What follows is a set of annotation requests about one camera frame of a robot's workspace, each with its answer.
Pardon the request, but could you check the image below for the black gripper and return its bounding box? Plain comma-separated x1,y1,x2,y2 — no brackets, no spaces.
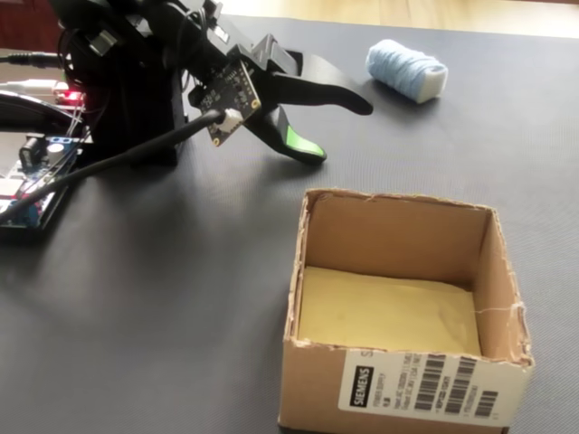
208,27,375,166

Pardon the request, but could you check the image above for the light blue yarn-wrapped block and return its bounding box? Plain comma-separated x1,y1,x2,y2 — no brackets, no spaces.
365,39,449,104

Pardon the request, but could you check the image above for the open brown cardboard box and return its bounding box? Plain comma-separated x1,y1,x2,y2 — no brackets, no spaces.
276,187,535,434

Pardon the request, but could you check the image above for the yellow paper sheet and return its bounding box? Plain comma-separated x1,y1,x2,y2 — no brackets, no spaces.
296,265,483,358

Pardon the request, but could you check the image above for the black table mat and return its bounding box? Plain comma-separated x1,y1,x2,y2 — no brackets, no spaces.
0,12,579,434

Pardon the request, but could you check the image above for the motor driver board, red LED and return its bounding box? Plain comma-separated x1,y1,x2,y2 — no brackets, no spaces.
52,88,88,109

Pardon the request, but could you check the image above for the blue controller circuit board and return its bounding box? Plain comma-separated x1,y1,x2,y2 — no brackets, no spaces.
0,133,94,232

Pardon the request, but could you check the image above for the white Siemens barcode label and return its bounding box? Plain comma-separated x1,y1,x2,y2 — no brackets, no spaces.
337,347,528,420

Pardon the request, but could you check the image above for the bare camera circuit board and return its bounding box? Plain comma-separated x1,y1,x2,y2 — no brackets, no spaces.
187,58,263,146

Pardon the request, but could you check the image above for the thick black USB cable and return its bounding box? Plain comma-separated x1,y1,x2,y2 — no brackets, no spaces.
0,109,227,227

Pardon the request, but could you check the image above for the black power plug cable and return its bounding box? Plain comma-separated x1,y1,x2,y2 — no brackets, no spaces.
0,52,62,70

